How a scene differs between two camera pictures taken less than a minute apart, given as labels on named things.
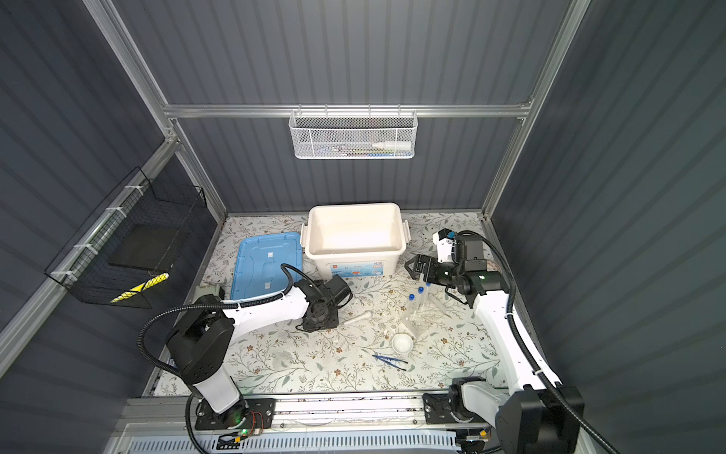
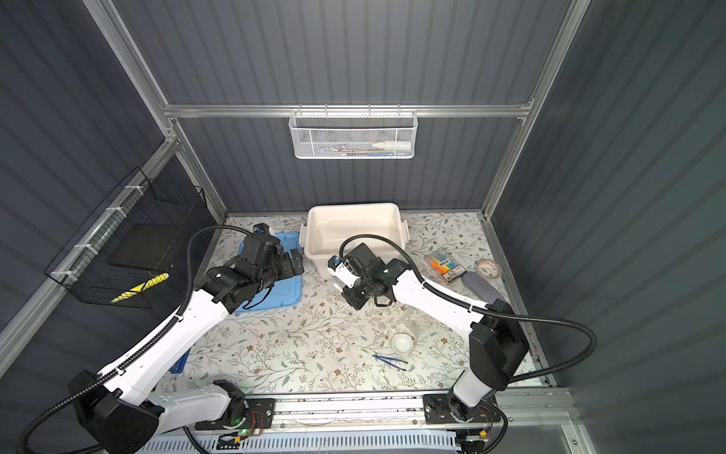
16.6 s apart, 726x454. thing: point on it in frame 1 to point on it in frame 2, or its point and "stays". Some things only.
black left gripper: x=313 y=326 to x=287 y=270
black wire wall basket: x=127 y=248 stays
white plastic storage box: x=361 y=240 stays
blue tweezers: x=384 y=358 stays
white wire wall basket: x=349 y=134 stays
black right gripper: x=432 y=263 to x=355 y=301
